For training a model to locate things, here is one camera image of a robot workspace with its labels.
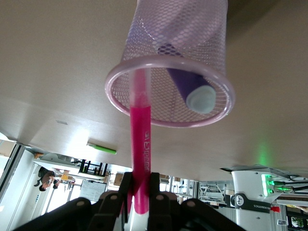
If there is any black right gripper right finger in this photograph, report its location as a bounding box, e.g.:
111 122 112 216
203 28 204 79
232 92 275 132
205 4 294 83
146 172 246 231

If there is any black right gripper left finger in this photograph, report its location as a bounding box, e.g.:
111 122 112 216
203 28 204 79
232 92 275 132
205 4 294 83
14 172 133 231

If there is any pink marker pen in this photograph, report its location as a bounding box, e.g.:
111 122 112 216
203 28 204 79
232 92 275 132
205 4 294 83
127 68 153 231

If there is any purple marker pen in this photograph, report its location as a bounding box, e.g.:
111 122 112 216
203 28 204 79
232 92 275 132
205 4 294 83
156 42 216 114

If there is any pink mesh pen holder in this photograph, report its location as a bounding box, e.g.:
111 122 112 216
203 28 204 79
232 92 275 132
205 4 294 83
104 0 236 128

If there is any whiteboard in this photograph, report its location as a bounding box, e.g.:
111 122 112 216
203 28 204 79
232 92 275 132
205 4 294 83
79 180 107 202

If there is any cardboard box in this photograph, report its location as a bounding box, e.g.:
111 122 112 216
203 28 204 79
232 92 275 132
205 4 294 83
113 173 125 186

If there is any black metal rack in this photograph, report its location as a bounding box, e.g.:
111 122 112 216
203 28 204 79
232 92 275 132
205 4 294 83
78 158 109 178

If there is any person in background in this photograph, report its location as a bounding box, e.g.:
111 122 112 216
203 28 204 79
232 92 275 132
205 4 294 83
33 167 60 193

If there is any green marker pen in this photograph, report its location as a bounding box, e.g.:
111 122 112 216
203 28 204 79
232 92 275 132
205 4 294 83
86 142 117 155

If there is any white table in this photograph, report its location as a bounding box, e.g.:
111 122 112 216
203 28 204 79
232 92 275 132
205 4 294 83
32 153 80 169

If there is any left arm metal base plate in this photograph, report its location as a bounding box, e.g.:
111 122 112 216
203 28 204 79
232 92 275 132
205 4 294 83
220 164 308 181

